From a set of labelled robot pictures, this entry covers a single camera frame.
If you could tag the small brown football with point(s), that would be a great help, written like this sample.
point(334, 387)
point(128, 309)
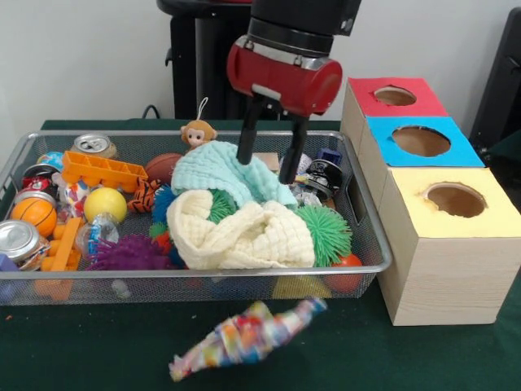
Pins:
point(163, 167)

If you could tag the wooden box with three holes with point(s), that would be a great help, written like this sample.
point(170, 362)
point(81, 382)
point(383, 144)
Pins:
point(440, 277)

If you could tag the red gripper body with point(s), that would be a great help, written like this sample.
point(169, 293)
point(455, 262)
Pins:
point(285, 77)

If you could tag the green spiky ball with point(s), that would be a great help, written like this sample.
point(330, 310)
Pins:
point(330, 232)

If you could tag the cream cloth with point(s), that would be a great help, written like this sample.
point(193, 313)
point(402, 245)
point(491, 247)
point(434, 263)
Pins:
point(244, 240)

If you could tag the orange plastic toy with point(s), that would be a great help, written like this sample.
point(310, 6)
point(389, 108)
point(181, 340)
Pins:
point(102, 169)

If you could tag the yellow ball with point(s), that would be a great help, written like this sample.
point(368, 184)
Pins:
point(106, 204)

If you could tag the brown monkey plush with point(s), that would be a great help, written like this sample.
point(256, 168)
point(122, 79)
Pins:
point(198, 132)

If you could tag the polka dot cloth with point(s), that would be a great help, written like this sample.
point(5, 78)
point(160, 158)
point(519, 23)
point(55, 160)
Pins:
point(244, 338)

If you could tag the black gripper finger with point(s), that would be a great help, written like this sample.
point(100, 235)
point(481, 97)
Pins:
point(293, 151)
point(248, 130)

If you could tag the dark green tablecloth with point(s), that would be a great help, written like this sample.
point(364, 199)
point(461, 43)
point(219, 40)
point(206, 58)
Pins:
point(81, 350)

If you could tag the small orange basketball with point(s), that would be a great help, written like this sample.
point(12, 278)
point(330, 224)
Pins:
point(34, 216)

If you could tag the silver soda can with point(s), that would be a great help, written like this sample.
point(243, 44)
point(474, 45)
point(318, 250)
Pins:
point(94, 145)

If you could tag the black upright panel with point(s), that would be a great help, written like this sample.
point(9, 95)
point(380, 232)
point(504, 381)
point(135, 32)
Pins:
point(506, 81)

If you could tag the silver tin can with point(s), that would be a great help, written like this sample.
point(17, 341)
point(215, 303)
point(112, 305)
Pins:
point(18, 240)

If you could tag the mint green cloth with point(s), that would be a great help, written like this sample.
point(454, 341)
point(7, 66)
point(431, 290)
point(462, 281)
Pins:
point(216, 167)

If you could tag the side table with green cloth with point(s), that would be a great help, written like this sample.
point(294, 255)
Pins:
point(509, 151)

